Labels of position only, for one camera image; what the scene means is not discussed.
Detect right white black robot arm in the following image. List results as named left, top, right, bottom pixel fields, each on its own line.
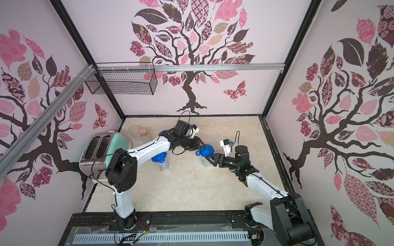
left=203, top=145, right=316, bottom=246

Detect white slotted cable duct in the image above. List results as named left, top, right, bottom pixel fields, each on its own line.
left=71, top=231, right=250, bottom=246

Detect black base frame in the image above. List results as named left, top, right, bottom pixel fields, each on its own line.
left=59, top=210, right=281, bottom=246

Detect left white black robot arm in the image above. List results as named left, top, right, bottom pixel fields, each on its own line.
left=105, top=130, right=206, bottom=230

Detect small bottle cork lid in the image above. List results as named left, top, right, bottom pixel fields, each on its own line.
left=139, top=128, right=152, bottom=144

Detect black wire basket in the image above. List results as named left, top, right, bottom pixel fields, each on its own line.
left=85, top=63, right=158, bottom=95

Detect back aluminium rail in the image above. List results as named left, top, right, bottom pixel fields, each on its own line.
left=97, top=63, right=285, bottom=72

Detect aluminium rail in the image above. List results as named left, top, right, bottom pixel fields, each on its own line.
left=97, top=63, right=285, bottom=72
left=1, top=65, right=95, bottom=178

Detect blue lid container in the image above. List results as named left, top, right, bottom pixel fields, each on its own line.
left=151, top=152, right=169, bottom=171
left=196, top=145, right=214, bottom=167

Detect left aluminium rail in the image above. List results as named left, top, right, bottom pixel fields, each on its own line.
left=1, top=65, right=95, bottom=178

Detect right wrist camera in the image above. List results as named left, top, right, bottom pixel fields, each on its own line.
left=220, top=139, right=234, bottom=157

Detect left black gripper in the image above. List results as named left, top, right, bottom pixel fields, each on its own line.
left=179, top=135, right=206, bottom=151

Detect clear glass tumbler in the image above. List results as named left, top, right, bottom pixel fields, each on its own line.
left=129, top=125, right=142, bottom=141

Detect mint chrome toaster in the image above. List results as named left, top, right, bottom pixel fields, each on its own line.
left=79, top=131, right=130, bottom=179

